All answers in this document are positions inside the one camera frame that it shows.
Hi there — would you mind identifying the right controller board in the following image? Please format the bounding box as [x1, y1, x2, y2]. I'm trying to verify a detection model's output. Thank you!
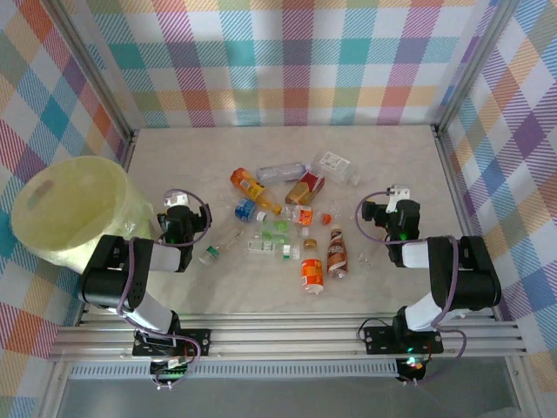
[398, 354, 427, 387]

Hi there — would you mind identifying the aluminium right frame post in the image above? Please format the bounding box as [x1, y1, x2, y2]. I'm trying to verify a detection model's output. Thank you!
[433, 0, 521, 134]

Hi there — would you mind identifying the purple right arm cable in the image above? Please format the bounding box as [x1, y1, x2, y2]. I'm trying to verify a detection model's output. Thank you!
[354, 189, 469, 388]

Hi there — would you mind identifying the clear purple tinted bottle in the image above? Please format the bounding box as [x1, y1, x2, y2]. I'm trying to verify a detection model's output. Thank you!
[255, 160, 313, 184]

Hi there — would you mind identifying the orange juice plastic bottle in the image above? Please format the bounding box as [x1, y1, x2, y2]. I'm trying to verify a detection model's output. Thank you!
[229, 167, 284, 217]

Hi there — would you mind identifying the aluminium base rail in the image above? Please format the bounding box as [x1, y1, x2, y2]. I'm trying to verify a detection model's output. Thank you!
[47, 313, 530, 362]

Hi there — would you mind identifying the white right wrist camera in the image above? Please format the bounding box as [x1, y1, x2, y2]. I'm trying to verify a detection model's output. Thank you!
[386, 183, 413, 212]

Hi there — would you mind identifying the brown chocolate drink bottle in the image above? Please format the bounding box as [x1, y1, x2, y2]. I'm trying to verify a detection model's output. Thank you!
[326, 224, 351, 280]

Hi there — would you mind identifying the pale yellow plastic bin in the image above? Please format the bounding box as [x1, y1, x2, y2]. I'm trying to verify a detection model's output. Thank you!
[10, 156, 158, 278]

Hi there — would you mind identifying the crushed blue label bottle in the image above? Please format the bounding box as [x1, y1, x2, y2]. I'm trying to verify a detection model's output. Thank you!
[233, 196, 267, 224]

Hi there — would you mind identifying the aluminium left frame post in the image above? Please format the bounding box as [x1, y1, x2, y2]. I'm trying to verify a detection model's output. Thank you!
[45, 0, 140, 149]

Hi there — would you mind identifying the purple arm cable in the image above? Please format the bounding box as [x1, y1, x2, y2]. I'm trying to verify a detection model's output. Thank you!
[116, 188, 214, 388]
[354, 189, 469, 388]

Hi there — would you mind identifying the aluminium frame post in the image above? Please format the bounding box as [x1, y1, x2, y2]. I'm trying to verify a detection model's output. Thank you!
[45, 0, 140, 149]
[433, 0, 521, 134]

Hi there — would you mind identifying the clear bottle red label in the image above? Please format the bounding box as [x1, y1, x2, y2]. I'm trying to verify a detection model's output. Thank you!
[281, 204, 333, 226]

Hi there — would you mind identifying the crushed bright green label bottle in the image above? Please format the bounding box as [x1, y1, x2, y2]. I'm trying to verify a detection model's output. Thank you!
[256, 219, 301, 243]

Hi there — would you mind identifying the clear plastic packet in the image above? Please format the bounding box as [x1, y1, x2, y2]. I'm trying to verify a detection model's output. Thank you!
[311, 150, 362, 187]

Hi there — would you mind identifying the controller board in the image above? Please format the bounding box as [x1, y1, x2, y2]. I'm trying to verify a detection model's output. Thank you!
[398, 354, 427, 387]
[150, 356, 195, 391]

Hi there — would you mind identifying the clear bottle dark green label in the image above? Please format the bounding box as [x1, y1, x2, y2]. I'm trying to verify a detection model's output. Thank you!
[246, 239, 302, 262]

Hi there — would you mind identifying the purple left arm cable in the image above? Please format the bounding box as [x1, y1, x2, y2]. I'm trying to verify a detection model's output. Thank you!
[116, 188, 214, 388]

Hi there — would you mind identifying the clear bottle green cap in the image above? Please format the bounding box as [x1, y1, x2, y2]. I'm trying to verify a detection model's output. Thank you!
[198, 226, 245, 266]

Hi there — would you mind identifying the grey slotted cable duct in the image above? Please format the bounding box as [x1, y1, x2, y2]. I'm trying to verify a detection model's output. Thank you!
[69, 363, 401, 380]

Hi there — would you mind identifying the left controller board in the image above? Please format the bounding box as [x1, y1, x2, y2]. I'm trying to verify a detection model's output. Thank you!
[150, 356, 195, 391]

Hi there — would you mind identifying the aluminium right side rail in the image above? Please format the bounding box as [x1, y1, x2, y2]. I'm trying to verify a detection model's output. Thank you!
[433, 125, 514, 323]

